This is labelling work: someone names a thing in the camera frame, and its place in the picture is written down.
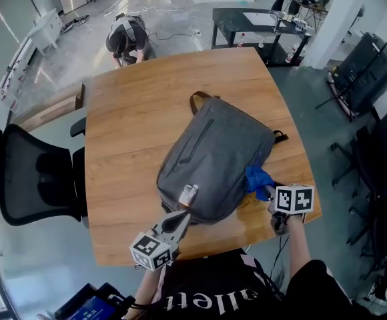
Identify black two-tier table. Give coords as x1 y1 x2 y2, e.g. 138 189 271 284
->
211 7 313 68

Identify blue cloth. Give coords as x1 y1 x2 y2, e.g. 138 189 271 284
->
245 165 276 202

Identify person's black shirt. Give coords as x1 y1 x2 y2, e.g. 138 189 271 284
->
136 248 387 320

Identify person's left forearm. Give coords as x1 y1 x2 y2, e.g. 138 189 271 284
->
123 267 167 319

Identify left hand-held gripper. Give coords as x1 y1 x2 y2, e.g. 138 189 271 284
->
129 211 191 273

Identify black light stand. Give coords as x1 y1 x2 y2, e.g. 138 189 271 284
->
315 28 387 111

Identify black cable bundle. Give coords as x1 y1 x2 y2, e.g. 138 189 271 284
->
59 14 90 35

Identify thin gripper cable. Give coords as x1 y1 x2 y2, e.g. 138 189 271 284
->
269 235 291 279

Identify small white cabinet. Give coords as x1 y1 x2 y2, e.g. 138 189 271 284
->
26 7 63 58

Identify person's right forearm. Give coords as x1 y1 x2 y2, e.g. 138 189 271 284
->
286 213 314 279

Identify white extension cable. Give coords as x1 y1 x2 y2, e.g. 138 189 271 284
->
105 5 204 51

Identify long white low shelf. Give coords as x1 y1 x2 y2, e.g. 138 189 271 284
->
0 37 37 101

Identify grey backpack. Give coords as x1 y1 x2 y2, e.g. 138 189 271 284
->
155 91 288 225

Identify black tablet blue screen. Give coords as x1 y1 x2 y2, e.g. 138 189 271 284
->
53 281 137 320

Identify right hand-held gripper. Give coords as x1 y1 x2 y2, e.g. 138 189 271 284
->
262 181 315 237

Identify small wooden work table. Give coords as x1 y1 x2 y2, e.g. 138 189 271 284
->
292 0 330 33

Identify white tray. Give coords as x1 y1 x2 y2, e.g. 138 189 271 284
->
242 11 281 27

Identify wooden boards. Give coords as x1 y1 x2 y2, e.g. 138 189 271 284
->
13 82 87 133

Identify large black equipment case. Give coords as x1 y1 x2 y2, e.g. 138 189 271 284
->
326 31 387 119

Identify white keychain charm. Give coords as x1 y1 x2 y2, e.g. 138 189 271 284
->
178 184 200 207

